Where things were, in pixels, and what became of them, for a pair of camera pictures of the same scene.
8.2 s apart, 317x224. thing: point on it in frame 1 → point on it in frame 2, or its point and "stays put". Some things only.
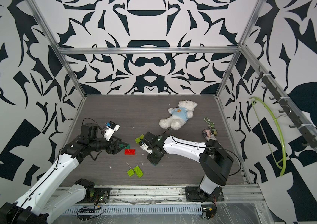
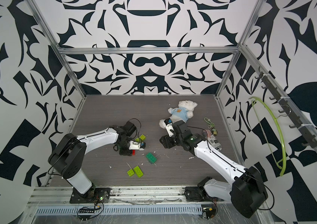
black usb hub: (86, 210) stays put
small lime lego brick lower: (130, 172) stays put
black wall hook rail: (309, 139) stays put
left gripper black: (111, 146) → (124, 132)
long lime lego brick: (138, 171) stays put
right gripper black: (151, 160) → (166, 142)
